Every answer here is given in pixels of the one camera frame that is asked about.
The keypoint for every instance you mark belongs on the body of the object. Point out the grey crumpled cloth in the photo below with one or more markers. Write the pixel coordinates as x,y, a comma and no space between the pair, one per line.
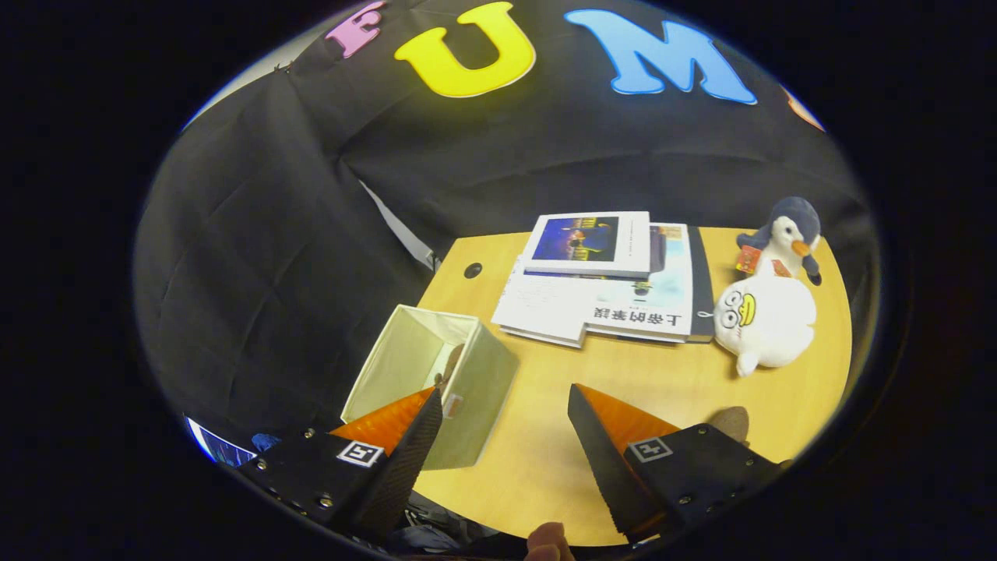
444,534

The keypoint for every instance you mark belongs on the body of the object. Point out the green fabric storage box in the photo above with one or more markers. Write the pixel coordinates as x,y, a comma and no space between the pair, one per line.
487,382

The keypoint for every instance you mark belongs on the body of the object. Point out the white book with teal picture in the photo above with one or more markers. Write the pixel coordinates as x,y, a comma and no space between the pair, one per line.
662,304

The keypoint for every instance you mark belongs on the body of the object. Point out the blue grey penguin plush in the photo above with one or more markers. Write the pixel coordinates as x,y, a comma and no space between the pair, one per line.
790,230

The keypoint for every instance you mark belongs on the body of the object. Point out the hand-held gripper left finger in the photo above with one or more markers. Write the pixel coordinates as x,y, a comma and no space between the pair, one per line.
413,460

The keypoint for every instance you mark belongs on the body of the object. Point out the brown fuzzy shoe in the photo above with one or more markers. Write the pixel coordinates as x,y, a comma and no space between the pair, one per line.
453,362
732,422

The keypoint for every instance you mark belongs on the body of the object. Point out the blue crumpled cloth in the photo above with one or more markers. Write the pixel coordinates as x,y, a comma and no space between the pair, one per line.
265,442

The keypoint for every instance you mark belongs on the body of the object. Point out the computer monitor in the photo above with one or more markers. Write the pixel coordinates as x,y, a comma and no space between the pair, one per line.
222,448

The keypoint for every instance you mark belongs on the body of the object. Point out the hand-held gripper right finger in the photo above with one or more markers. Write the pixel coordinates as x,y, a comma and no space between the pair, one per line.
607,467

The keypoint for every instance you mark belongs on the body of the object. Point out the white round plush toy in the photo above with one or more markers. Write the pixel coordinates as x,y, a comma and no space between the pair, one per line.
767,327

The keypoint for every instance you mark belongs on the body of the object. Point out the white book with blue picture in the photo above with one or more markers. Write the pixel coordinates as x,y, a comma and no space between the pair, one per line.
631,245

